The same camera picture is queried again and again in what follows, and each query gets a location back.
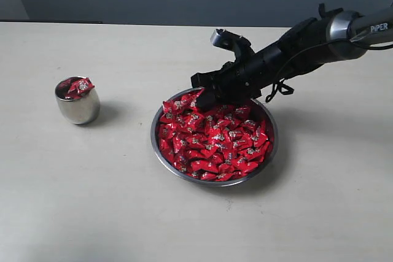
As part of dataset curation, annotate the red candy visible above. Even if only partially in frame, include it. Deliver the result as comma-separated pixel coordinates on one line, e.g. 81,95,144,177
56,78,73,97
69,78,95,96

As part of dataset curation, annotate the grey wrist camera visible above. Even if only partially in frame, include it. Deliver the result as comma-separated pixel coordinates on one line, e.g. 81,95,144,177
210,29,255,63

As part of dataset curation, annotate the pile of red candies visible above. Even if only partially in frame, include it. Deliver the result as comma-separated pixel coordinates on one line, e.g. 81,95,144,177
157,88,273,182

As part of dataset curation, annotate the round steel bowl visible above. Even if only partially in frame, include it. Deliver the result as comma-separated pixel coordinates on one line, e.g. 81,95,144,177
150,84,279,188

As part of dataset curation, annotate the steel cup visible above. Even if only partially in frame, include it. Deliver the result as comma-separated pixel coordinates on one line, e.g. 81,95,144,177
55,76,101,125

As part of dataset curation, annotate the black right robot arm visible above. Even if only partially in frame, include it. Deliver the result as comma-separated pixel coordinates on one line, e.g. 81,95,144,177
191,4,392,111

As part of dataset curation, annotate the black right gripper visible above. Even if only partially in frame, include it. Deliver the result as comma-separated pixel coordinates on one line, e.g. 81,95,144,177
190,42,289,111

